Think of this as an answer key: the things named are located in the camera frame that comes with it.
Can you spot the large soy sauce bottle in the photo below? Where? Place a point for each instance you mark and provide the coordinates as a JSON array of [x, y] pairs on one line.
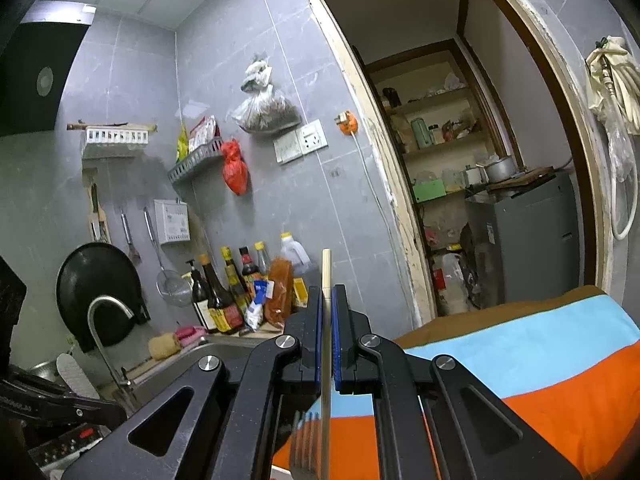
[[222, 310]]

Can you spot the yellow sponge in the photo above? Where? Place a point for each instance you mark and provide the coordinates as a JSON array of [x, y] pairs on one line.
[[164, 346]]

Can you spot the blue and white packet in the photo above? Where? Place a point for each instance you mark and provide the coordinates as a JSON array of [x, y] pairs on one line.
[[257, 305]]

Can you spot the black wok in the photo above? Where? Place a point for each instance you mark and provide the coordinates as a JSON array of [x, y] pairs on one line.
[[100, 280]]

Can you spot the white wall basket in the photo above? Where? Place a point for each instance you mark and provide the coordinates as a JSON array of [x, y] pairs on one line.
[[115, 142]]

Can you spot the wooden chopstick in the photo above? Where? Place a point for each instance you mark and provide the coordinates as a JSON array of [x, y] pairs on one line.
[[326, 270]]

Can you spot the clear bag of dried goods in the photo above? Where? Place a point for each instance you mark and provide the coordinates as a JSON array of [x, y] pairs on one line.
[[265, 110]]

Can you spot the white wall socket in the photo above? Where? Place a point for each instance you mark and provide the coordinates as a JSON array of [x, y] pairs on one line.
[[312, 136]]

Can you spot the metal skimmer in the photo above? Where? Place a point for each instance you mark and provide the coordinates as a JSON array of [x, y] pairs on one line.
[[170, 282]]

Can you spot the orange plug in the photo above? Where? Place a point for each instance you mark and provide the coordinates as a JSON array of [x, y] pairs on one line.
[[346, 123]]

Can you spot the red white seasoning packet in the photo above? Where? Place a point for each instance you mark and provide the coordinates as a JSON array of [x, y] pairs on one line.
[[204, 132]]

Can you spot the dark wooden board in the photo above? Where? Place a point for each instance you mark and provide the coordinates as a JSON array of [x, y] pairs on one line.
[[525, 177]]

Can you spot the green yellow snack packet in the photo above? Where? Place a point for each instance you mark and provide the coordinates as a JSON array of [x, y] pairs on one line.
[[182, 145]]

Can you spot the clear hanging plastic bag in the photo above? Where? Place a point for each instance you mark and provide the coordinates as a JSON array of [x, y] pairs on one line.
[[622, 152]]

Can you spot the cream rubber gloves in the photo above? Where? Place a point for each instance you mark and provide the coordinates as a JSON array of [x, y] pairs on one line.
[[620, 80]]

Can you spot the clear yellow cap bottle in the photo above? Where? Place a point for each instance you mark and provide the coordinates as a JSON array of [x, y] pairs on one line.
[[262, 260]]

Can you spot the grey wall shelf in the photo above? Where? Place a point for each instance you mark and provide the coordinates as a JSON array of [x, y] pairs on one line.
[[192, 165]]

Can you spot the green box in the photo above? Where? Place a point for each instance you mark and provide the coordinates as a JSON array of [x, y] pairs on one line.
[[429, 191]]

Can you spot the cooking oil jug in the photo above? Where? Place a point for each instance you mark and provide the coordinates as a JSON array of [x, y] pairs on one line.
[[295, 260]]

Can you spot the metal cooking pot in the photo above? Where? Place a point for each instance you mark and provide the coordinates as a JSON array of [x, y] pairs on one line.
[[497, 170]]

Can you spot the red label sauce bottle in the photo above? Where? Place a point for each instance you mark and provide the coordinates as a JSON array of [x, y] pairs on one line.
[[247, 265]]

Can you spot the white ribbed scrubber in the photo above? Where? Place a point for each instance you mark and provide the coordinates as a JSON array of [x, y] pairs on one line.
[[77, 375]]

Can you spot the white hanging holder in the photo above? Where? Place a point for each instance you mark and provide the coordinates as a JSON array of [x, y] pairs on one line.
[[172, 222]]

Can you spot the orange food packet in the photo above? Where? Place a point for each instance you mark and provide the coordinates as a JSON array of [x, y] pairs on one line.
[[280, 295]]

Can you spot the metal fork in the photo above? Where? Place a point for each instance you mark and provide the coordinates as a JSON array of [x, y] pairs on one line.
[[305, 442]]

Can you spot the stainless steel sink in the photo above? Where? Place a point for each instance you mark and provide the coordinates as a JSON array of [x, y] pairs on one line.
[[165, 380]]

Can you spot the metal spatula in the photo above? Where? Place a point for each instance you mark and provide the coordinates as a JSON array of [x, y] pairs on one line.
[[131, 240]]

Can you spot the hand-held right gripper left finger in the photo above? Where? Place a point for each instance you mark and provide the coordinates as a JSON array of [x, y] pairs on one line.
[[316, 332]]

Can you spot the grey washing machine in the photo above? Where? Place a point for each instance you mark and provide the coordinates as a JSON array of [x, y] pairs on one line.
[[530, 245]]

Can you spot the wooden pantry shelf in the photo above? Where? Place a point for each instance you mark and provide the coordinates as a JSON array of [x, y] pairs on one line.
[[450, 140]]

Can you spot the clear plastic jug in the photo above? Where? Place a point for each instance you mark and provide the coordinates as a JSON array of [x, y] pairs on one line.
[[452, 285]]

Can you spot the wooden stick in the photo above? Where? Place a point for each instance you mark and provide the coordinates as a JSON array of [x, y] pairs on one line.
[[110, 126]]

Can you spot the yellow cap sauce bottle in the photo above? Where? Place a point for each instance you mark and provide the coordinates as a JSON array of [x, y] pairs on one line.
[[232, 275]]

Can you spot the black range hood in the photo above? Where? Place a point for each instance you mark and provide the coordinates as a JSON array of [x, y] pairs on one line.
[[30, 85]]

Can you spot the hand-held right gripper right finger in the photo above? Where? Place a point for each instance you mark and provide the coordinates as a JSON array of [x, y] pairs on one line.
[[340, 332]]

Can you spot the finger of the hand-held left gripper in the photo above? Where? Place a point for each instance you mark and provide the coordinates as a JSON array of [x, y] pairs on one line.
[[65, 407]]

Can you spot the red plastic bag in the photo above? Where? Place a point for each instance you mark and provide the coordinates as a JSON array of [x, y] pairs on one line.
[[235, 170]]

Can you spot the white wall switch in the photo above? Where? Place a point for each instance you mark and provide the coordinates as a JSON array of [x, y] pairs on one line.
[[287, 149]]

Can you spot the striped colourful blanket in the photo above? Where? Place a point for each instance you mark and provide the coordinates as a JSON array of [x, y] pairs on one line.
[[550, 385]]

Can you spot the wooden door frame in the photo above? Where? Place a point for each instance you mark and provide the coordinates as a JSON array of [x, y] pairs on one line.
[[370, 135]]

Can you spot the curved metal faucet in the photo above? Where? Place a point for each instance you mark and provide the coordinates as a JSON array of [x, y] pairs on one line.
[[102, 340]]

